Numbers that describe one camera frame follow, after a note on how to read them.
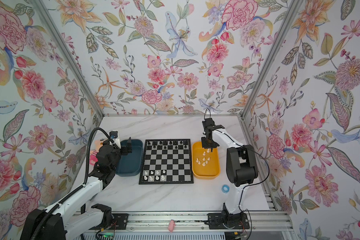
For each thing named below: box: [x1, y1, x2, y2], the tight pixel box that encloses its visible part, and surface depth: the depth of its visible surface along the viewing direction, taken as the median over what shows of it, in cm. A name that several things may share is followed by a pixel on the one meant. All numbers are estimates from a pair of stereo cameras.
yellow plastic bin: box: [192, 141, 221, 180], surface depth 95 cm
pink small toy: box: [168, 220, 176, 233], surface depth 73 cm
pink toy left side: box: [89, 139, 103, 166], surface depth 94 cm
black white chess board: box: [138, 138, 194, 185], surface depth 95 cm
